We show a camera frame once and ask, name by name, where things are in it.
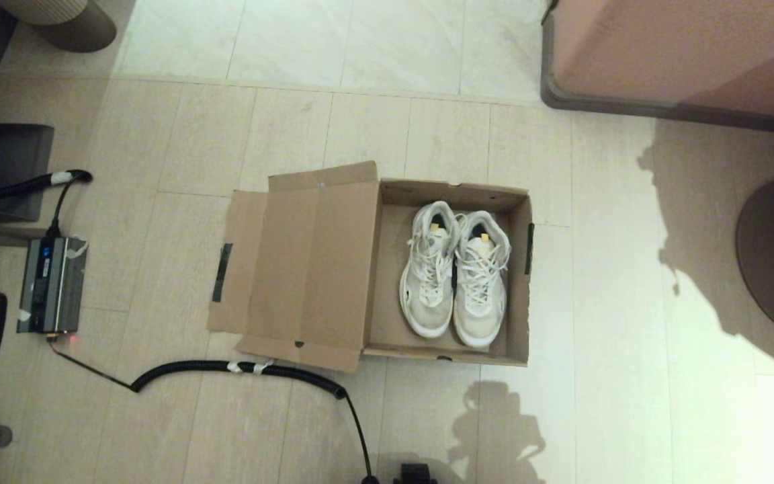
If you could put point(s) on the white lace-up sneaker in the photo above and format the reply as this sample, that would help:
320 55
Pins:
481 309
427 296

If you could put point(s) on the grey metal power unit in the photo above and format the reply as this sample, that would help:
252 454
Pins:
51 286

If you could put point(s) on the dark square furniture base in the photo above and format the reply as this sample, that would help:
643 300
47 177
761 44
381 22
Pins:
11 154

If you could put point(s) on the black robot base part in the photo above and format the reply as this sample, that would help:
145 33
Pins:
415 474

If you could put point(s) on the brown cardboard shoe box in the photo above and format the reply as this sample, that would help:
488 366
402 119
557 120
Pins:
306 269

